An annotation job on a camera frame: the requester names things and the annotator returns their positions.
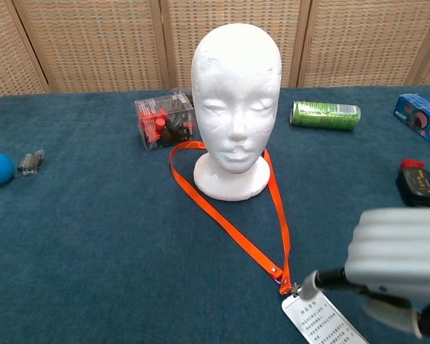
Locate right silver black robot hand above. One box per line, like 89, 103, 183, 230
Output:
299, 206, 430, 340

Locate white badge card holder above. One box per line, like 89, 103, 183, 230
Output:
281, 290, 370, 344

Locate orange lanyard strap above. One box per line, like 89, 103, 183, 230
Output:
168, 140, 302, 297

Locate white foam mannequin head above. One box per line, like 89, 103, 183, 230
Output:
191, 23, 282, 202

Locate black ink bottle red cap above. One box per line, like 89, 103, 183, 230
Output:
396, 158, 430, 209

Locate blue cookie box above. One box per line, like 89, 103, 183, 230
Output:
392, 92, 430, 155

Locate green drink can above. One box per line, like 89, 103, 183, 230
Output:
289, 100, 362, 133

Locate clear box red black pieces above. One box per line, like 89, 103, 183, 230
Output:
134, 91, 198, 153

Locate blue felt table cover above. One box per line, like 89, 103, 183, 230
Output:
0, 85, 430, 344

